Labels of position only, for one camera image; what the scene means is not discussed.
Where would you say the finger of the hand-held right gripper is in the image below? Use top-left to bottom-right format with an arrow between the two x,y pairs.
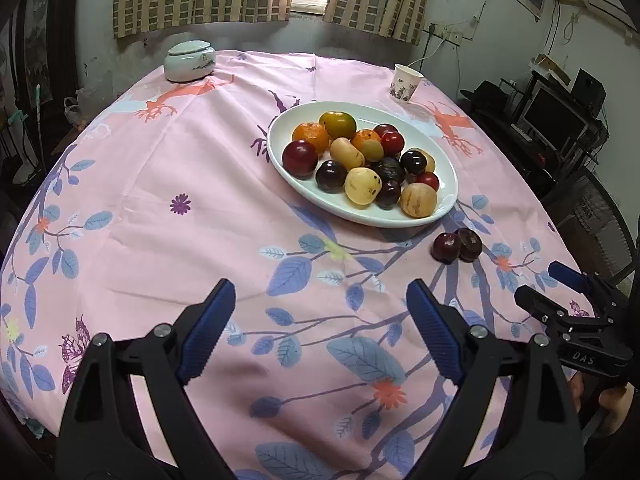
548,261 -> 633,321
515,285 -> 571,331

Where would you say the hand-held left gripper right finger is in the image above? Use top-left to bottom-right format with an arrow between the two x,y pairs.
406,279 -> 583,480

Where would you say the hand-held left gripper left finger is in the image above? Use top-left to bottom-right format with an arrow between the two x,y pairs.
55,279 -> 237,480

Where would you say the wrinkled dark passion fruit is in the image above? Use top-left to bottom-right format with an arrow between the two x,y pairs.
370,156 -> 407,185

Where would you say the large red plum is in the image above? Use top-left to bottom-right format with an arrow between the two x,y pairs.
281,140 -> 319,179

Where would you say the yellow pear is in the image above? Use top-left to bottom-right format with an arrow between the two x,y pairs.
329,137 -> 366,170

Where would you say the white oval plate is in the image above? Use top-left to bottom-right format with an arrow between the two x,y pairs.
266,101 -> 459,228

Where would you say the yellow-green citrus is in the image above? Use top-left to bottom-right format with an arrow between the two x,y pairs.
320,111 -> 358,140

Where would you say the person's right hand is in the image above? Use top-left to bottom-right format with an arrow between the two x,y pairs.
569,372 -> 635,438

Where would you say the black mesh office chair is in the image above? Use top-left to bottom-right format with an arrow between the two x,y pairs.
542,167 -> 640,286

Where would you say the small red plum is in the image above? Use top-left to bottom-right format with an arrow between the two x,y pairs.
431,232 -> 463,264

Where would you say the pink printed tablecloth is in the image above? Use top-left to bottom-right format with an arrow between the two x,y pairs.
0,50 -> 596,480

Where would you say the black computer desk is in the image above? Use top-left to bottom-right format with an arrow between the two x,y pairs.
465,70 -> 611,201

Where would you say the computer monitor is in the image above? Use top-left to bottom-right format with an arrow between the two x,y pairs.
517,82 -> 591,148

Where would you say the black speaker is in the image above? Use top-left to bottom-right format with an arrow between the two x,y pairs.
571,68 -> 607,116

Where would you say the orange mandarin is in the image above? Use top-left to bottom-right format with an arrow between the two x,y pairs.
292,121 -> 331,153
351,129 -> 383,153

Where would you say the cardboard box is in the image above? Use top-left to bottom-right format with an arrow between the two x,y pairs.
530,54 -> 571,83

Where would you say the printed paper cup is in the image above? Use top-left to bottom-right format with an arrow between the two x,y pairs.
389,64 -> 425,103

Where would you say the plastic bag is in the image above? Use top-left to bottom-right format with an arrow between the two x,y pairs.
64,89 -> 83,128

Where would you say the white lidded ceramic jar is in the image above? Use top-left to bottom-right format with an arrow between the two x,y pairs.
164,41 -> 217,82

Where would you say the white air conditioner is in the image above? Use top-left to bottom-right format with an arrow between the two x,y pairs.
579,0 -> 638,31

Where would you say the white cable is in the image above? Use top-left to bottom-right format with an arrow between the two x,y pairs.
407,35 -> 448,68

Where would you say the white wall power socket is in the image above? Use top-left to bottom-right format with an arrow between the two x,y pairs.
427,22 -> 465,43

